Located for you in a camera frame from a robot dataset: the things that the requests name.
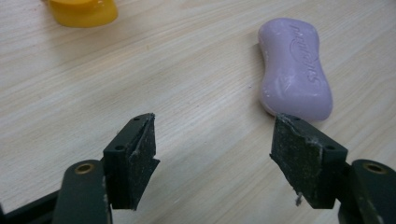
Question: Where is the purple soap bar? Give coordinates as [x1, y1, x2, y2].
[257, 17, 334, 122]

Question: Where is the yellow plastic container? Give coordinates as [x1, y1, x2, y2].
[47, 0, 120, 29]

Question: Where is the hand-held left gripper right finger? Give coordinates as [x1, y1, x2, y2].
[269, 112, 349, 210]

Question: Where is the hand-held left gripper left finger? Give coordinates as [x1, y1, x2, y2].
[102, 112, 161, 212]

